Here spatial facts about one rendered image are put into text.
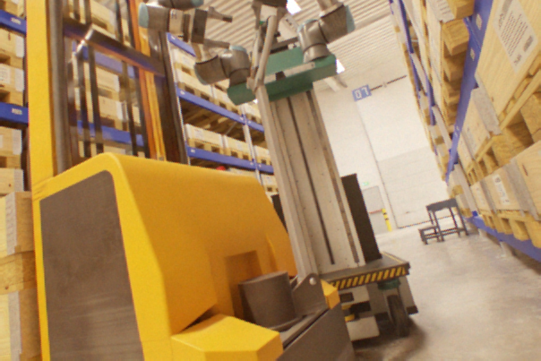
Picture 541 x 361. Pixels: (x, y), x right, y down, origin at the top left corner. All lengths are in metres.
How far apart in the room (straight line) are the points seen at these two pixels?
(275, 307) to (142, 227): 0.47
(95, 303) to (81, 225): 0.22
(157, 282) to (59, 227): 0.43
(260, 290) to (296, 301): 0.13
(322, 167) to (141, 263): 1.36
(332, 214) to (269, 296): 1.00
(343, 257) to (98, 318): 1.33
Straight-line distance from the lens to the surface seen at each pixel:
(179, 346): 0.87
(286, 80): 1.98
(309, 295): 1.17
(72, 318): 1.16
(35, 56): 1.64
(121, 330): 1.00
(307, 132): 2.08
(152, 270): 0.89
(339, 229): 1.99
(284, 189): 1.19
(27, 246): 1.43
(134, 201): 0.94
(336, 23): 2.04
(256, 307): 1.10
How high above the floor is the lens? 0.52
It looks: 15 degrees up
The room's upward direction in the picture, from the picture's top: 14 degrees counter-clockwise
